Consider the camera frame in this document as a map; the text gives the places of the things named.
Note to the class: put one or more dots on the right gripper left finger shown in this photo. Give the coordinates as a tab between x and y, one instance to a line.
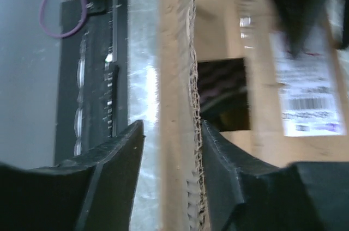
92	191

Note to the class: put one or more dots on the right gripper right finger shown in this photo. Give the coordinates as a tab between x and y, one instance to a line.
245	193

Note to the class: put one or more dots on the brown cardboard express box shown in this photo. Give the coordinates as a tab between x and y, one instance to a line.
253	116

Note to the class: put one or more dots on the purple wavy patterned pad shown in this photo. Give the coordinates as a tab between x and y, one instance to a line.
223	94

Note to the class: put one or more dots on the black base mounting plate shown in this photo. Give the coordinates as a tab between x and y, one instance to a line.
92	104

